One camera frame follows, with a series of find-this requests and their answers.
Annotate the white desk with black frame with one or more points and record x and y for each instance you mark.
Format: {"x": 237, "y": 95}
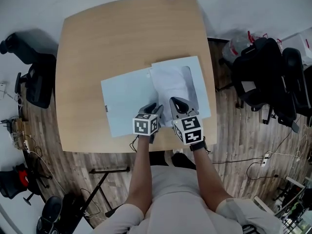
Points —
{"x": 109, "y": 170}

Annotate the black swivel chair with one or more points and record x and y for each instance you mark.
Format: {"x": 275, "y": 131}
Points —
{"x": 52, "y": 211}

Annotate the light blue box lid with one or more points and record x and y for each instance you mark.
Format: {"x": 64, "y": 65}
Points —
{"x": 122, "y": 101}

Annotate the person's white shoe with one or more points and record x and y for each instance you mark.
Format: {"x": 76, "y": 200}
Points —
{"x": 178, "y": 150}

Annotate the person's white shirt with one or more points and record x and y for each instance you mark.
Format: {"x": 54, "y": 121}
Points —
{"x": 180, "y": 203}

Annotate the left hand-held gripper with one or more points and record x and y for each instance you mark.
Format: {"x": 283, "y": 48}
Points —
{"x": 142, "y": 125}

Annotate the clear plastic bag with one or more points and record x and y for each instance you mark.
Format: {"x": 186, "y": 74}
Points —
{"x": 234, "y": 47}

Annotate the white box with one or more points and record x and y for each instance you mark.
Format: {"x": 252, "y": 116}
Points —
{"x": 299, "y": 43}

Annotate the person's right forearm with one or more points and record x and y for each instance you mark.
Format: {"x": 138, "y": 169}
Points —
{"x": 207, "y": 177}

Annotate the white wall-mounted device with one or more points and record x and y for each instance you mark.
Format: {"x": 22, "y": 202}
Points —
{"x": 3, "y": 89}

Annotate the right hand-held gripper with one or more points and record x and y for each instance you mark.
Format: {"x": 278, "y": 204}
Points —
{"x": 189, "y": 128}

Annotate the white power strip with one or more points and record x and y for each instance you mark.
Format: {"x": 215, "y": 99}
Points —
{"x": 265, "y": 160}

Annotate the black chair with red part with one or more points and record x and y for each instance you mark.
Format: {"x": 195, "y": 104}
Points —
{"x": 9, "y": 181}

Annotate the person's left forearm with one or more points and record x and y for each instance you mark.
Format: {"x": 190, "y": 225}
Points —
{"x": 140, "y": 174}

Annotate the black wristwatch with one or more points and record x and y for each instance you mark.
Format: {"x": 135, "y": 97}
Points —
{"x": 198, "y": 145}

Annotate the person's black trouser leg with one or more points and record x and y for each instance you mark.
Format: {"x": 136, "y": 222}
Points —
{"x": 181, "y": 161}

